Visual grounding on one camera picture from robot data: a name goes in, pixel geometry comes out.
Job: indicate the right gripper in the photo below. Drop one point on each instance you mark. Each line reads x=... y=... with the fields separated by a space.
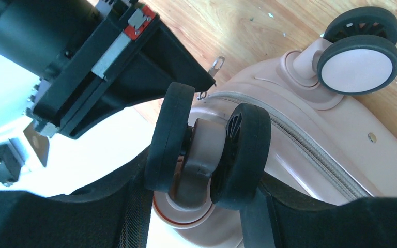
x=93 y=60

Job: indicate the pink hard-shell suitcase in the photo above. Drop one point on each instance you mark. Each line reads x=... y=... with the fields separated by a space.
x=294 y=117

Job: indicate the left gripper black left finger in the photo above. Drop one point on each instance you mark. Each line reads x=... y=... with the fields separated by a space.
x=113 y=211

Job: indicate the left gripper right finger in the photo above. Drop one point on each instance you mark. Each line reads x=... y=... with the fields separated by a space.
x=280 y=216

